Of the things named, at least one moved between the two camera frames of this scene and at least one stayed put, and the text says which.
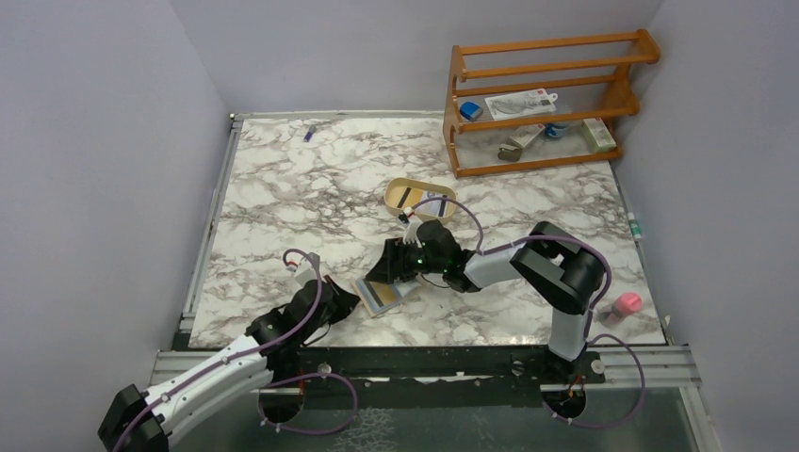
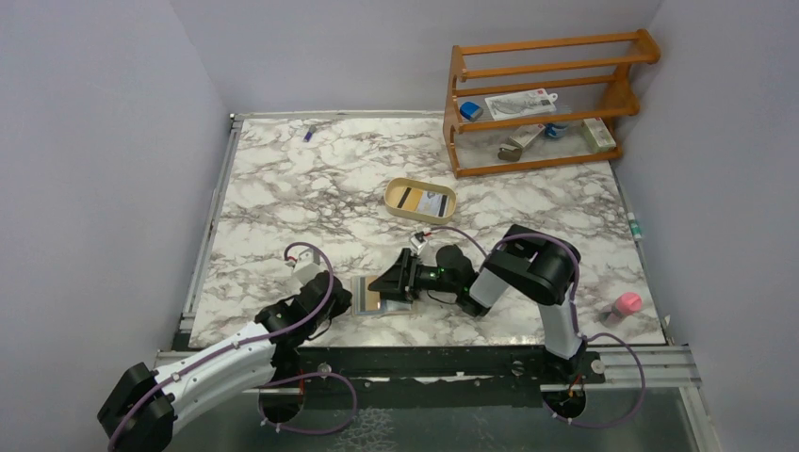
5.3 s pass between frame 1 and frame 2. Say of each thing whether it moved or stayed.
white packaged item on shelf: stayed
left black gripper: stayed
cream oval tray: stayed
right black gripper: moved
